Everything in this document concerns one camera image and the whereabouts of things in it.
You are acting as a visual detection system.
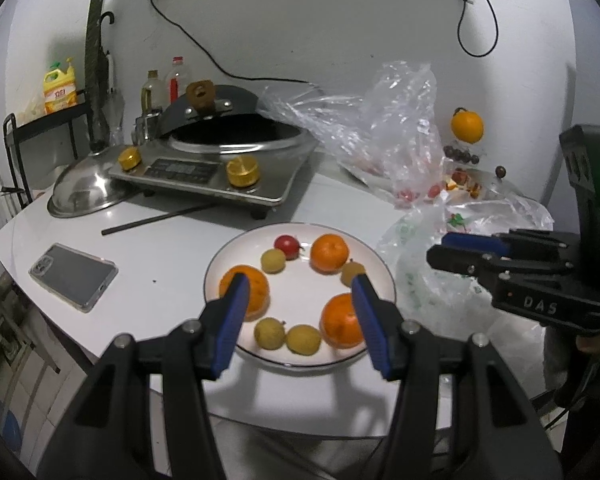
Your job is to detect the small orange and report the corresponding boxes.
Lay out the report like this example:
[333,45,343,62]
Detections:
[310,234,350,273]

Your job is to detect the steel induction cooker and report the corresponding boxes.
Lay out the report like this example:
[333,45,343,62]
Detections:
[108,132,321,220]

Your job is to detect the small glass jar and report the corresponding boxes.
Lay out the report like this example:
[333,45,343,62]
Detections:
[133,111,163,145]

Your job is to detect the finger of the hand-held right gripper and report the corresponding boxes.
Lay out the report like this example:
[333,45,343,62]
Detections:
[425,245,577,294]
[441,231,569,262]

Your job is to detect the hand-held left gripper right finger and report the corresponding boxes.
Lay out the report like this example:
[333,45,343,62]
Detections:
[351,273,565,480]

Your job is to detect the cut fruit pieces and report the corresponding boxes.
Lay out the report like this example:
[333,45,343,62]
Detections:
[445,169,484,199]

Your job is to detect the person's right forearm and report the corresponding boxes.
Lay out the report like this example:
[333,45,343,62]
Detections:
[542,327,600,413]

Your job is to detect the black stick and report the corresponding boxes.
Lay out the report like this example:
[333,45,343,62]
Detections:
[101,202,216,237]

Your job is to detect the yellow longan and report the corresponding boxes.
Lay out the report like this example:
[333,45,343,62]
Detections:
[340,260,367,287]
[260,248,287,274]
[254,317,286,351]
[285,324,323,355]

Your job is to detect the steel wok lid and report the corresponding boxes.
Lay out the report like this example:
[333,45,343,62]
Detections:
[46,151,148,219]

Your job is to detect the large orange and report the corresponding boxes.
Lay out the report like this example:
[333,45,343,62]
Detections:
[320,293,367,350]

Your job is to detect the red cap bottle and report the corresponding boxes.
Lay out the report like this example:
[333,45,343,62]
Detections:
[166,56,189,107]

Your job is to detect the row of dark grapes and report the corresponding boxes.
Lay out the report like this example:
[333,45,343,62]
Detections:
[443,145,481,165]

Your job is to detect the clear plastic bag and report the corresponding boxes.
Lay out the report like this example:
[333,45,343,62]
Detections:
[256,60,523,208]

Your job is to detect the white plate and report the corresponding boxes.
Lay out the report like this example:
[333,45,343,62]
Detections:
[203,222,398,370]

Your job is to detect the yellow detergent jug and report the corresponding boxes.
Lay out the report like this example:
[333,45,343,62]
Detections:
[42,57,79,115]

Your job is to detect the smartphone in clear case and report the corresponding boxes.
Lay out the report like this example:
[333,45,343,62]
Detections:
[28,242,119,314]

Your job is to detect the orange fruit ornament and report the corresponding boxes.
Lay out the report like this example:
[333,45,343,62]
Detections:
[450,107,485,144]

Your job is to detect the black power cable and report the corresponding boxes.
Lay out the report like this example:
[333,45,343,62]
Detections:
[149,0,322,87]
[456,0,500,58]

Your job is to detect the black wok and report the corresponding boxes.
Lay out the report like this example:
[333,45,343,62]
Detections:
[157,80,317,155]

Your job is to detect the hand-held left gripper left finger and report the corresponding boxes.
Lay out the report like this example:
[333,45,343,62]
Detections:
[36,273,252,480]

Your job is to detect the black metal rack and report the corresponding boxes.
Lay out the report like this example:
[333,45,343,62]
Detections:
[2,89,95,211]

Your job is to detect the oil bottle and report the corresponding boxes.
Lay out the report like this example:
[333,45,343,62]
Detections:
[141,70,165,117]

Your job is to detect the black folded umbrella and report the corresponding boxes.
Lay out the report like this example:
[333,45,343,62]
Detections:
[85,10,117,148]

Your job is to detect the small red tomato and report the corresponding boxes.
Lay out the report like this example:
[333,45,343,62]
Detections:
[273,235,302,261]

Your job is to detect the thin black cable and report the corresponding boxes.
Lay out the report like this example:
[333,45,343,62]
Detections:
[529,390,583,432]

